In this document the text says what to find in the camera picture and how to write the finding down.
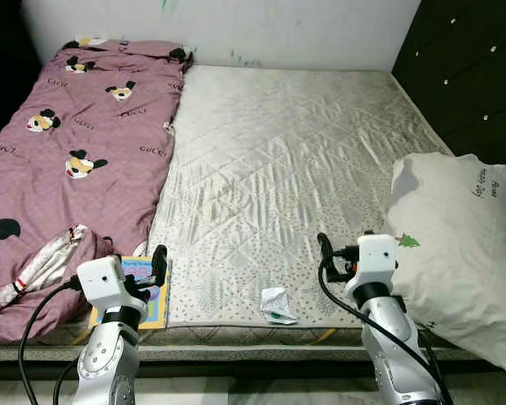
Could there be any white quilted mattress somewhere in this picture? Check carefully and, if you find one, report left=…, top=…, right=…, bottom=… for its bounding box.
left=0, top=63, right=506, bottom=364

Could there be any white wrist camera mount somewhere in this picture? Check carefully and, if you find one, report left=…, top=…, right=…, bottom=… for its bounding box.
left=354, top=234, right=399, bottom=292
left=74, top=256, right=148, bottom=317

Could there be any mauve cartoon print blanket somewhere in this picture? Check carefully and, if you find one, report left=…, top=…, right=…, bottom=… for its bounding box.
left=0, top=38, right=193, bottom=343

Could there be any white pillow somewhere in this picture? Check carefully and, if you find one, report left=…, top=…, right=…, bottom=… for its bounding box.
left=386, top=152, right=506, bottom=379

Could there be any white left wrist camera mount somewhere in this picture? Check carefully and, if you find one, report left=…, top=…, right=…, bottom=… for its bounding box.
left=74, top=256, right=148, bottom=317

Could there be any dark tufted headboard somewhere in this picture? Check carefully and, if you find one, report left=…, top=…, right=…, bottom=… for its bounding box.
left=392, top=0, right=506, bottom=170

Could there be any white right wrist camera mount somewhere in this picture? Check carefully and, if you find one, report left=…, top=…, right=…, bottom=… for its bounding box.
left=354, top=234, right=399, bottom=292

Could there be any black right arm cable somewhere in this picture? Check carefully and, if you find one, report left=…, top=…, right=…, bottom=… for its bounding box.
left=318, top=257, right=444, bottom=405

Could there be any white patterned cloth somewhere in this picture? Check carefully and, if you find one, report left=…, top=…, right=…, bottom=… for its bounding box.
left=0, top=224, right=89, bottom=309

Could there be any colourful children's book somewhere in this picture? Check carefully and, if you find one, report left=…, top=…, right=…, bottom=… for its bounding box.
left=89, top=256, right=171, bottom=330

